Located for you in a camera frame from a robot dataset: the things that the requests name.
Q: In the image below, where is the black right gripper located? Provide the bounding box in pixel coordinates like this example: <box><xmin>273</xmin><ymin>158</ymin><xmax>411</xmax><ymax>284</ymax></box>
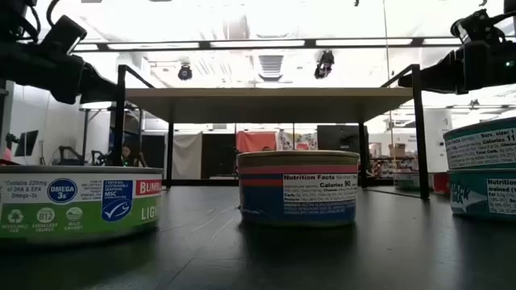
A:
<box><xmin>397</xmin><ymin>38</ymin><xmax>516</xmax><ymax>96</ymax></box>

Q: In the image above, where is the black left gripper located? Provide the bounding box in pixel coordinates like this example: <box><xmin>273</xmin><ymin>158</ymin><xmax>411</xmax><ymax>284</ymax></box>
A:
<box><xmin>0</xmin><ymin>39</ymin><xmax>121</xmax><ymax>106</ymax></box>

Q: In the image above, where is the teal skipjack tuna can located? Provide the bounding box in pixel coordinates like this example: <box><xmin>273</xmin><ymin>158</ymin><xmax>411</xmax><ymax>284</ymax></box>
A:
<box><xmin>443</xmin><ymin>116</ymin><xmax>516</xmax><ymax>171</ymax></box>
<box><xmin>448</xmin><ymin>168</ymin><xmax>516</xmax><ymax>222</ymax></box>

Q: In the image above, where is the gold-lid blue striped can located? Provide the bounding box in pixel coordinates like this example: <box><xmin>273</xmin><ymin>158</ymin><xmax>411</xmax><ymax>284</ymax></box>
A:
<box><xmin>236</xmin><ymin>149</ymin><xmax>360</xmax><ymax>226</ymax></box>

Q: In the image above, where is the wooden shelf with black legs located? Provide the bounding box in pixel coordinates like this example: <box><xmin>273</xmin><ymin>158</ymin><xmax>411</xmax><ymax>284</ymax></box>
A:
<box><xmin>112</xmin><ymin>63</ymin><xmax>431</xmax><ymax>201</ymax></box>

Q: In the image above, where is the white pillar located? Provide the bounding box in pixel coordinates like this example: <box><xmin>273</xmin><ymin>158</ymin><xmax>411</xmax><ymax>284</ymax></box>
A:
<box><xmin>422</xmin><ymin>108</ymin><xmax>455</xmax><ymax>174</ymax></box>

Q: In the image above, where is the person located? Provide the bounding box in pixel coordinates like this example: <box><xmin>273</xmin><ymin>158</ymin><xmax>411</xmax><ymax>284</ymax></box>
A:
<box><xmin>119</xmin><ymin>144</ymin><xmax>148</xmax><ymax>168</ymax></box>

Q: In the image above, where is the black monitor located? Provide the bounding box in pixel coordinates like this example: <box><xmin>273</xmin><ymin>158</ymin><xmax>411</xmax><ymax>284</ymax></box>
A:
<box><xmin>14</xmin><ymin>129</ymin><xmax>40</xmax><ymax>158</ymax></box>

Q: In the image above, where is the white curtain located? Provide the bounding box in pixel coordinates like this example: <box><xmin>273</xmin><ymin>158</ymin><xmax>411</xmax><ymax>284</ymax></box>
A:
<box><xmin>172</xmin><ymin>131</ymin><xmax>202</xmax><ymax>180</ymax></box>

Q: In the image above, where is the black screen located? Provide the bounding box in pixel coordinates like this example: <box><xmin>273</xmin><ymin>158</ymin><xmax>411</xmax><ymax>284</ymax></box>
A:
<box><xmin>317</xmin><ymin>124</ymin><xmax>368</xmax><ymax>156</ymax></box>

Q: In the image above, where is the overhead bar with light strips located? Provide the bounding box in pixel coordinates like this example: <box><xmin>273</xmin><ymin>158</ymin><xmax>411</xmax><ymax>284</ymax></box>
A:
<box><xmin>72</xmin><ymin>36</ymin><xmax>464</xmax><ymax>52</ymax></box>

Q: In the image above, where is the green Bumble Bee tuna can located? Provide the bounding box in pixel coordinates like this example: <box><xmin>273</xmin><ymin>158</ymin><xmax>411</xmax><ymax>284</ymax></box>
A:
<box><xmin>0</xmin><ymin>164</ymin><xmax>164</xmax><ymax>245</ymax></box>

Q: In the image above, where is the black partition panel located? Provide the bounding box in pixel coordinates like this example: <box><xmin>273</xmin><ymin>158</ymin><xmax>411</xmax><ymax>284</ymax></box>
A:
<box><xmin>201</xmin><ymin>132</ymin><xmax>238</xmax><ymax>178</ymax></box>

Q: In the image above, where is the floral printed cloth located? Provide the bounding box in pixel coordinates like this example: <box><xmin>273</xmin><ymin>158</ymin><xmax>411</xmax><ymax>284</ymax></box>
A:
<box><xmin>277</xmin><ymin>130</ymin><xmax>318</xmax><ymax>152</ymax></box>

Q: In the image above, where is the ceiling air vent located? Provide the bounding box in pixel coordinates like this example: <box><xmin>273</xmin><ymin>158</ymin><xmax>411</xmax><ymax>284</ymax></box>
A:
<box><xmin>257</xmin><ymin>54</ymin><xmax>285</xmax><ymax>81</ymax></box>

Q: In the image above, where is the red cloth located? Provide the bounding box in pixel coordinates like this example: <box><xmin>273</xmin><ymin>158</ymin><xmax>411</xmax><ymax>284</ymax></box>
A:
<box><xmin>236</xmin><ymin>130</ymin><xmax>278</xmax><ymax>153</ymax></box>

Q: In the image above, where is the black table mat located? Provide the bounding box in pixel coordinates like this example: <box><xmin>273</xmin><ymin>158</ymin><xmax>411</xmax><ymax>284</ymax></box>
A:
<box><xmin>0</xmin><ymin>184</ymin><xmax>516</xmax><ymax>290</ymax></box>

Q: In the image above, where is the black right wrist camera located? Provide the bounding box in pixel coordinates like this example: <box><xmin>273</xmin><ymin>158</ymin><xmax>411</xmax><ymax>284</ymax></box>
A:
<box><xmin>450</xmin><ymin>8</ymin><xmax>507</xmax><ymax>44</ymax></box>

